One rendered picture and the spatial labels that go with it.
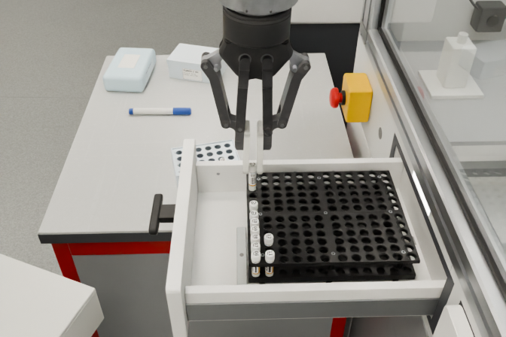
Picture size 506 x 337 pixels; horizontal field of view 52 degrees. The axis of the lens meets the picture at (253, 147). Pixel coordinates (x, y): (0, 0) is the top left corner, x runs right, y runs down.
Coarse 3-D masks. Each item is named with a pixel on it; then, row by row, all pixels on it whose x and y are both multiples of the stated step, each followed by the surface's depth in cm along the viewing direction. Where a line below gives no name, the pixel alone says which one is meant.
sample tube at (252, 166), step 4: (248, 164) 71; (252, 164) 71; (256, 164) 71; (248, 168) 71; (252, 168) 71; (256, 168) 71; (248, 172) 72; (252, 172) 71; (256, 172) 72; (248, 176) 72; (252, 176) 72; (256, 176) 72; (248, 180) 73; (252, 180) 72; (256, 180) 73; (248, 184) 73; (252, 184) 73; (248, 188) 74; (252, 188) 73
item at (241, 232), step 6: (240, 228) 79; (240, 234) 78; (240, 240) 77; (240, 246) 76; (240, 252) 75; (240, 258) 74; (246, 258) 74; (240, 264) 73; (246, 264) 73; (240, 270) 73; (246, 270) 73; (240, 276) 72; (246, 276) 72; (240, 282) 71; (246, 282) 71
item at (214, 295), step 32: (256, 160) 84; (288, 160) 84; (320, 160) 84; (352, 160) 84; (384, 160) 84; (224, 192) 86; (224, 224) 81; (416, 224) 78; (224, 256) 76; (192, 288) 65; (224, 288) 65; (256, 288) 65; (288, 288) 65; (320, 288) 65; (352, 288) 65; (384, 288) 65; (416, 288) 65; (192, 320) 68
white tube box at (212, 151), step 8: (200, 144) 102; (208, 144) 103; (216, 144) 103; (224, 144) 103; (232, 144) 103; (176, 152) 101; (200, 152) 101; (208, 152) 101; (216, 152) 101; (224, 152) 101; (232, 152) 101; (176, 160) 99; (200, 160) 99; (208, 160) 99; (216, 160) 99; (176, 168) 97; (176, 176) 95; (176, 184) 99
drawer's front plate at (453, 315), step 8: (448, 312) 58; (456, 312) 58; (464, 312) 58; (440, 320) 61; (448, 320) 58; (456, 320) 57; (464, 320) 57; (440, 328) 61; (448, 328) 59; (456, 328) 57; (464, 328) 57; (432, 336) 64; (440, 336) 61; (448, 336) 59; (456, 336) 56; (464, 336) 56; (472, 336) 56
